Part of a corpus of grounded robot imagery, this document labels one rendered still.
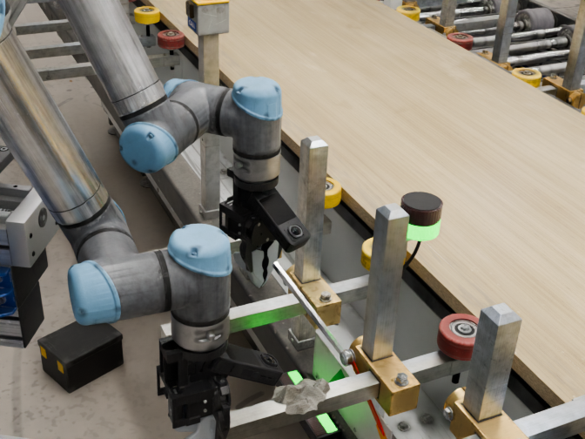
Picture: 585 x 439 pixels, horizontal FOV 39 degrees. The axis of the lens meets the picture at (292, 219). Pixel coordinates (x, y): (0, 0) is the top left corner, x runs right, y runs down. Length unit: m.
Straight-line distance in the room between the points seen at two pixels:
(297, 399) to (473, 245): 0.50
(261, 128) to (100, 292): 0.41
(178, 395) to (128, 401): 1.42
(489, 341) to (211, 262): 0.34
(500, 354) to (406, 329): 0.63
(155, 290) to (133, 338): 1.75
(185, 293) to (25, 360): 1.75
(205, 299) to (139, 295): 0.08
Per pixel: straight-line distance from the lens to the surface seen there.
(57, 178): 1.03
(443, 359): 1.34
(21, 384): 2.63
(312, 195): 1.39
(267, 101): 1.24
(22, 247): 1.45
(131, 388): 2.55
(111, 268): 0.99
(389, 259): 1.20
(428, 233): 1.19
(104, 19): 1.17
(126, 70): 1.17
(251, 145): 1.26
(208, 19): 1.75
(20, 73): 0.98
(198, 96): 1.28
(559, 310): 1.44
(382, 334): 1.28
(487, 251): 1.55
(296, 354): 1.57
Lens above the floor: 1.71
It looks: 31 degrees down
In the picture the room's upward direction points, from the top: 3 degrees clockwise
